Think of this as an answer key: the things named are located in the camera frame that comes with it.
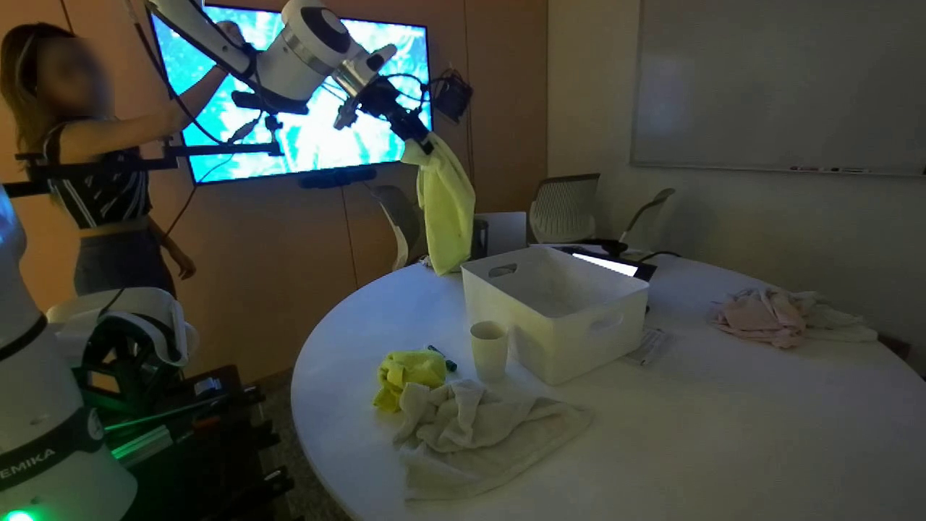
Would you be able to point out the small black wall box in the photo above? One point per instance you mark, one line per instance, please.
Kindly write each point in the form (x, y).
(452, 97)

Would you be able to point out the pale yellow-green towel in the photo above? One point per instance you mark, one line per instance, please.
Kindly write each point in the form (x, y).
(446, 207)

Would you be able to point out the white waste bin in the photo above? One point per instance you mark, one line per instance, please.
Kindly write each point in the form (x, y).
(502, 233)

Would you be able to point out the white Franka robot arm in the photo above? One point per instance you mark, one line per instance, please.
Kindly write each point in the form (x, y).
(291, 47)

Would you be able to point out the black tablet lit screen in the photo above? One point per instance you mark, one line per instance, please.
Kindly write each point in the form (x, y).
(602, 262)

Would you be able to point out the person in striped top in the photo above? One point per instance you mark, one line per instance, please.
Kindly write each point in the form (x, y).
(96, 191)

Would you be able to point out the wall whiteboard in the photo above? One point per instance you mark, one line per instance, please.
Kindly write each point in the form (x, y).
(783, 88)

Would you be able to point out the bright yellow towel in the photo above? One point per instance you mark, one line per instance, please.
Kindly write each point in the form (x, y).
(408, 376)

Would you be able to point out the pink crumpled cloth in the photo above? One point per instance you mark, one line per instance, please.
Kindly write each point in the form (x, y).
(769, 317)

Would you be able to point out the white plastic storage box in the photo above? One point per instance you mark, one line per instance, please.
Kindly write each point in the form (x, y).
(560, 306)

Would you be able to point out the black camera stand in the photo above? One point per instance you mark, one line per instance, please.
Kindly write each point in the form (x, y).
(145, 153)

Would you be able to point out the white crumpled cloth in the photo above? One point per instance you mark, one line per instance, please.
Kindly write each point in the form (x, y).
(842, 319)

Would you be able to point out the wall television screen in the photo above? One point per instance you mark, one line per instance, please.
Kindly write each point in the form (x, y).
(319, 133)

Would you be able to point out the white beige towel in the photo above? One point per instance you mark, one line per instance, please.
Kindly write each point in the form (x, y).
(481, 434)

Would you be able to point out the white ceramic mug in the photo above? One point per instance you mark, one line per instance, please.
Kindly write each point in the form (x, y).
(491, 348)

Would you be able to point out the black equipment cart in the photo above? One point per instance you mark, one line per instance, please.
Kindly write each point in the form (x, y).
(193, 444)

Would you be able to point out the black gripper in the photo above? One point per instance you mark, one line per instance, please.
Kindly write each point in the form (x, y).
(382, 97)

